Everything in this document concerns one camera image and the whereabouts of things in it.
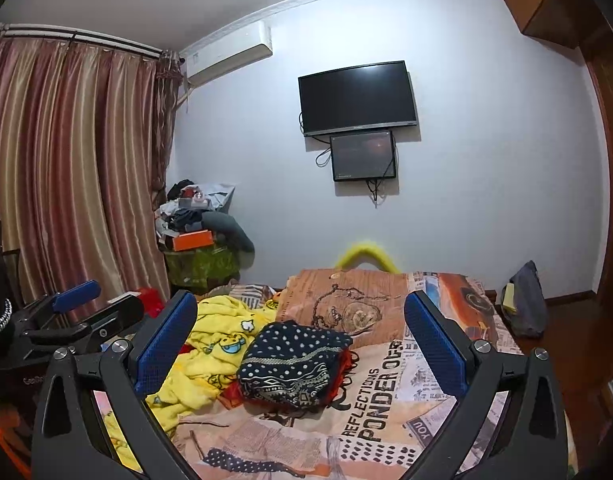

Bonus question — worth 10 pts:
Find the curtain rod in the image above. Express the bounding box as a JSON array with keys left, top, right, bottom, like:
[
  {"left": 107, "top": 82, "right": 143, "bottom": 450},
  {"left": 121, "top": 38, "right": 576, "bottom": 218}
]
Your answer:
[{"left": 0, "top": 22, "right": 165, "bottom": 59}]

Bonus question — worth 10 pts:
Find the green patterned bag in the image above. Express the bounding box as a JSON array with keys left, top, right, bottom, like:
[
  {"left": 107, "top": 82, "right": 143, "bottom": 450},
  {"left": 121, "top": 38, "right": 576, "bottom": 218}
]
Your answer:
[{"left": 164, "top": 245, "right": 240, "bottom": 291}]

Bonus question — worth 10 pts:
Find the striped brown curtain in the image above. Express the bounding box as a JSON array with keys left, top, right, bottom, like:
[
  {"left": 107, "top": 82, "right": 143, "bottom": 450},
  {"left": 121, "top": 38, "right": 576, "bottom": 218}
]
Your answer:
[{"left": 0, "top": 35, "right": 183, "bottom": 322}]

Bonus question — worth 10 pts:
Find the grey cushion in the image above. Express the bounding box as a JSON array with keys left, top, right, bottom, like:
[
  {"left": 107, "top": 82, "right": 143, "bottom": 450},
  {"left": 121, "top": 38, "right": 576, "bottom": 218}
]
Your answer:
[{"left": 201, "top": 211, "right": 256, "bottom": 254}]

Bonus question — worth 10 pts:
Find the yellow fuzzy ring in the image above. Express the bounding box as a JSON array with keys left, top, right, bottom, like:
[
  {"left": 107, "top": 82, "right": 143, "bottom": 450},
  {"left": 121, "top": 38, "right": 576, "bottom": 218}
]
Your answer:
[{"left": 335, "top": 241, "right": 400, "bottom": 275}]

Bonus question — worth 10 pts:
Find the large black television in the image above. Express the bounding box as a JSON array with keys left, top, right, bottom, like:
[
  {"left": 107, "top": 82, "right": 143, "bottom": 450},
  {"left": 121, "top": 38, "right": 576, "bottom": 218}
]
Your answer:
[{"left": 298, "top": 61, "right": 419, "bottom": 138}]

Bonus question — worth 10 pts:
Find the orange box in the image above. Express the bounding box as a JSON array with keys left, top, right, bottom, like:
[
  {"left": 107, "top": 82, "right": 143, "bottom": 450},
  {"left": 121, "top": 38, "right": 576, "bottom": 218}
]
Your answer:
[{"left": 171, "top": 230, "right": 214, "bottom": 252}]

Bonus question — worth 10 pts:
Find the small black monitor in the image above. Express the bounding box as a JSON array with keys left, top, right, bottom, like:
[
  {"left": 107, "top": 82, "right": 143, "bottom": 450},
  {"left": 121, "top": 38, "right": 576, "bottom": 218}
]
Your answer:
[{"left": 329, "top": 130, "right": 398, "bottom": 183}]

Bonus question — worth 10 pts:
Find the pile of clutter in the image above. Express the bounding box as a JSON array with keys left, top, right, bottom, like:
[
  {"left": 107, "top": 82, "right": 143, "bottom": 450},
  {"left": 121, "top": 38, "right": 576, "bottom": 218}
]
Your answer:
[{"left": 154, "top": 178, "right": 236, "bottom": 237}]

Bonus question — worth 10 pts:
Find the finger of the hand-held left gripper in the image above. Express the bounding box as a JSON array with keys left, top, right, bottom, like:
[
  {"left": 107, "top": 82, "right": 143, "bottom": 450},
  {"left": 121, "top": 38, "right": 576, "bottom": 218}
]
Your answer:
[
  {"left": 24, "top": 293, "right": 145, "bottom": 357},
  {"left": 6, "top": 280, "right": 101, "bottom": 333}
]

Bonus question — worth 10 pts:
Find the wooden door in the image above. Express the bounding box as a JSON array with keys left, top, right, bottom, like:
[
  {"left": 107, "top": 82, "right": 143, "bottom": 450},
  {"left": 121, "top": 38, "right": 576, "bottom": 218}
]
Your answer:
[{"left": 579, "top": 0, "right": 613, "bottom": 392}]

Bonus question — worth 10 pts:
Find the red garment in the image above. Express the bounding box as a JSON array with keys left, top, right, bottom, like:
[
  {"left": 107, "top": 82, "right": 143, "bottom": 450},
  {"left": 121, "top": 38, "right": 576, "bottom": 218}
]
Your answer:
[
  {"left": 219, "top": 347, "right": 361, "bottom": 413},
  {"left": 136, "top": 287, "right": 163, "bottom": 317}
]

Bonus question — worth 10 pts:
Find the navy patterned hoodie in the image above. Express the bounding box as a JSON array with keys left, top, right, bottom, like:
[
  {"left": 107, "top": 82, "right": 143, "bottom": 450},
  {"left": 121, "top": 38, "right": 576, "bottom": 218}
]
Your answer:
[{"left": 236, "top": 321, "right": 354, "bottom": 409}]

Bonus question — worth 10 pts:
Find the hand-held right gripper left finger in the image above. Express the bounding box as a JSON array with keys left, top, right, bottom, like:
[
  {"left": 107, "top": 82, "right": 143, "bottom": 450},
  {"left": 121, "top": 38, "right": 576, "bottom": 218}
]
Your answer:
[{"left": 30, "top": 290, "right": 207, "bottom": 480}]

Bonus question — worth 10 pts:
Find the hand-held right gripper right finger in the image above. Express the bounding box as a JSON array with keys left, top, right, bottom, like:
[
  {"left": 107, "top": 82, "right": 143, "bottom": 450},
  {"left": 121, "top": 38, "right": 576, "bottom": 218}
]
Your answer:
[{"left": 404, "top": 290, "right": 569, "bottom": 480}]

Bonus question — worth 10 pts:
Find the white air conditioner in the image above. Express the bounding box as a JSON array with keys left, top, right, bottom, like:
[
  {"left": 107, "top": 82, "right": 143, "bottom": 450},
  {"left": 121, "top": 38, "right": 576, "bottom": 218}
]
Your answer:
[{"left": 179, "top": 21, "right": 274, "bottom": 87}]

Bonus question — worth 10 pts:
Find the printed patchwork quilt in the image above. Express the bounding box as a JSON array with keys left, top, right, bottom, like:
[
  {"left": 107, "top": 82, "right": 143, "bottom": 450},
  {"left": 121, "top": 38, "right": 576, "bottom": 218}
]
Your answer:
[{"left": 94, "top": 267, "right": 579, "bottom": 480}]

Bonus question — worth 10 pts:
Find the yellow cartoon blanket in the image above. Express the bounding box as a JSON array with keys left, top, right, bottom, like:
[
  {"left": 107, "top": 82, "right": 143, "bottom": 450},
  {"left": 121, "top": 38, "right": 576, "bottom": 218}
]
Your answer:
[{"left": 94, "top": 294, "right": 283, "bottom": 461}]

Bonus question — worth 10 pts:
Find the grey bag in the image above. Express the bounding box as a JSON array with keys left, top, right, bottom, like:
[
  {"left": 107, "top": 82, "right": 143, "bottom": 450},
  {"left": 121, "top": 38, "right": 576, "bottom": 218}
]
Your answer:
[{"left": 503, "top": 260, "right": 548, "bottom": 340}]

